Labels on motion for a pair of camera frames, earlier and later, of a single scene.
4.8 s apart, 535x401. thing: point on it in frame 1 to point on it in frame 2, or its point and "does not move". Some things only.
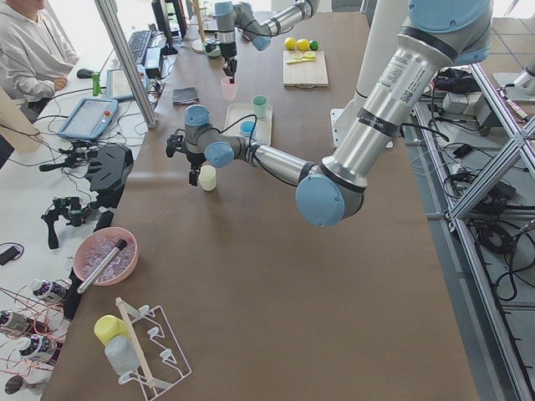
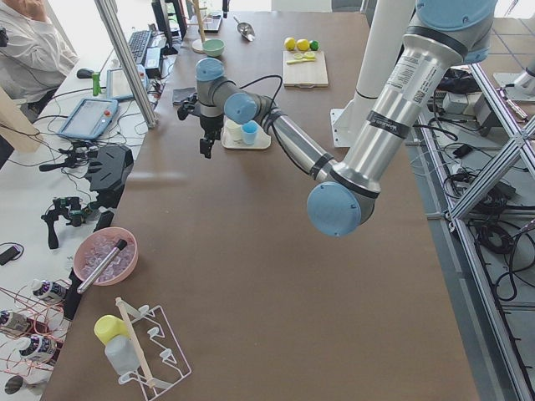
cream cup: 207,177 to 231,131
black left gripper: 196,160 to 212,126
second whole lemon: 303,44 does not move
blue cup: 247,128 does not move
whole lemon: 290,43 does not move
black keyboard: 137,43 does not move
